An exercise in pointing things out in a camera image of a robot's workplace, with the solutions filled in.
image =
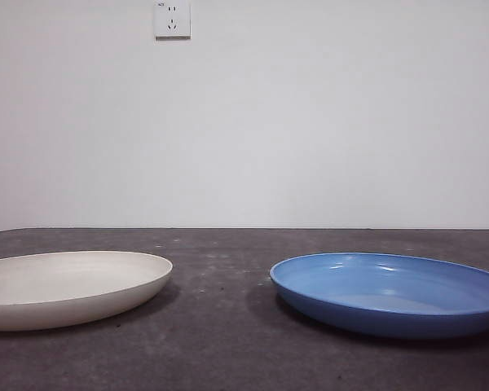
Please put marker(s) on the blue round plate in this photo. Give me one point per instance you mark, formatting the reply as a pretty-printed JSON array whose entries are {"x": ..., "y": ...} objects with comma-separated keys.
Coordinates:
[{"x": 371, "y": 317}]

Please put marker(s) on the white round plate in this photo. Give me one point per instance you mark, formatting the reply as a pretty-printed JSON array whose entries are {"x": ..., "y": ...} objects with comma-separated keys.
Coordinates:
[{"x": 65, "y": 285}]

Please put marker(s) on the white wall socket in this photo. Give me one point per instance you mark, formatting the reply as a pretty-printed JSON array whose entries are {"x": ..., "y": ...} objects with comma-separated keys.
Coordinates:
[{"x": 172, "y": 20}]

